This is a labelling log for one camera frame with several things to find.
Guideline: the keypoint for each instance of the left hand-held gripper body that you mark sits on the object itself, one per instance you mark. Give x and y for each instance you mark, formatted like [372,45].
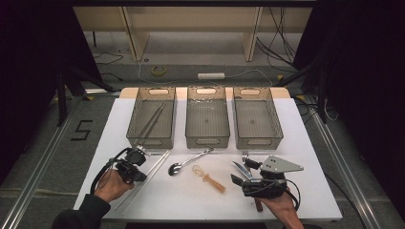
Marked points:
[130,159]

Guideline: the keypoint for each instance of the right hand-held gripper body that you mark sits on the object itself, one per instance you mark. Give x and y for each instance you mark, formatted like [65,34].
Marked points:
[267,187]

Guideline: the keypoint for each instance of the metal chopstick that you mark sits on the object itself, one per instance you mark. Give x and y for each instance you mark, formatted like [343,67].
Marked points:
[155,119]
[152,120]
[160,161]
[126,197]

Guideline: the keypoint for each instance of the metal spoon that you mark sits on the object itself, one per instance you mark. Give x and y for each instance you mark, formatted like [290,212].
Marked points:
[174,168]

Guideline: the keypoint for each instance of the grey transparent plastic bin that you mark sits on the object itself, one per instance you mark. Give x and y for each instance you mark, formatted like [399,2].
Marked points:
[165,127]
[258,127]
[207,127]

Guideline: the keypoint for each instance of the person's right hand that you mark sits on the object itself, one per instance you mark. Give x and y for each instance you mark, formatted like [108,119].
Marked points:
[283,206]

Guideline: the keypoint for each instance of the person's left hand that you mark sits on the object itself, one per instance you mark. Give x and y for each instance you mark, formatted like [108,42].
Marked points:
[111,187]

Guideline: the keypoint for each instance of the white table mat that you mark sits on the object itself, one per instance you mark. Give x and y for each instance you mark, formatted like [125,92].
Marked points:
[191,203]

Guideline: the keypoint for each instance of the black metal stand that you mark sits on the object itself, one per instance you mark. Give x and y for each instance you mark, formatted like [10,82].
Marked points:
[61,101]
[323,105]

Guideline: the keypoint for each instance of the yellow tape roll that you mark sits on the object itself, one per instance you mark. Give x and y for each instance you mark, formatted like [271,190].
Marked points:
[153,70]

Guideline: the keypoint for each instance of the white power strip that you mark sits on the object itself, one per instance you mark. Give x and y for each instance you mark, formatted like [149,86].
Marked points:
[210,76]

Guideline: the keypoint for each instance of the black curtain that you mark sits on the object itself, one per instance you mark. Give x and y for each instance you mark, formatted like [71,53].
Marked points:
[366,63]
[25,63]

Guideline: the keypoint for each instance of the beige wooden desk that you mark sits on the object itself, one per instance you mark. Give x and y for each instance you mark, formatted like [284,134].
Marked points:
[191,19]

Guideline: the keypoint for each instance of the short aluminium rail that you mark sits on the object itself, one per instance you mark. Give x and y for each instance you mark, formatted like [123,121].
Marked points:
[102,92]

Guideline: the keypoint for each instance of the long aluminium rail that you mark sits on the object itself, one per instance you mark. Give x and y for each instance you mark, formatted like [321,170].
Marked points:
[340,159]
[45,159]

